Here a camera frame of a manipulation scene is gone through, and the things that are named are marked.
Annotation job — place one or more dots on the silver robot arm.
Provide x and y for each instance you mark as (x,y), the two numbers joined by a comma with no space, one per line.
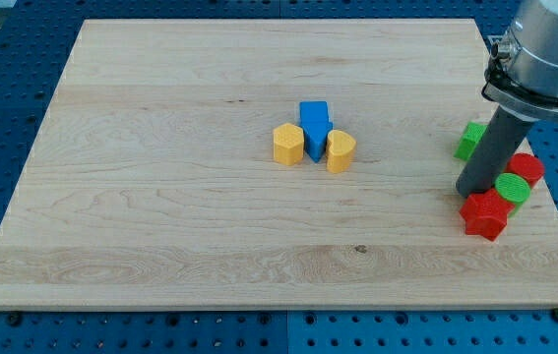
(522,72)

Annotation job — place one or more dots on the green star block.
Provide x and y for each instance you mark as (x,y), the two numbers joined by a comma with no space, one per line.
(469,140)

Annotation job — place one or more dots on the red star block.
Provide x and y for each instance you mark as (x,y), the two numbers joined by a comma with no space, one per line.
(486,214)

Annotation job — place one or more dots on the light wooden board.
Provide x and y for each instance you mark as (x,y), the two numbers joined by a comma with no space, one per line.
(151,184)

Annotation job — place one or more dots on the yellow hexagon block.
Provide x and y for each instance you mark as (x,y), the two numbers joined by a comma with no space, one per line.
(288,144)

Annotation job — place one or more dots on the blue arrow block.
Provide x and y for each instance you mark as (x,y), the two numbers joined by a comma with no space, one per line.
(316,125)

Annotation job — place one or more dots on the yellow heart block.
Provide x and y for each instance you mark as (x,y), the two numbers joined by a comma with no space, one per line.
(341,147)

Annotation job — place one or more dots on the grey cylindrical pointer tool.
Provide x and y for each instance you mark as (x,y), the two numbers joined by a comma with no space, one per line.
(502,137)

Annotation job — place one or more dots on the green cylinder block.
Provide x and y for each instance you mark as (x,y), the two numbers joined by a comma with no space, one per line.
(514,189)

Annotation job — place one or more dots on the red cylinder block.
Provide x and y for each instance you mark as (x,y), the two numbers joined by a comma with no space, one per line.
(527,166)

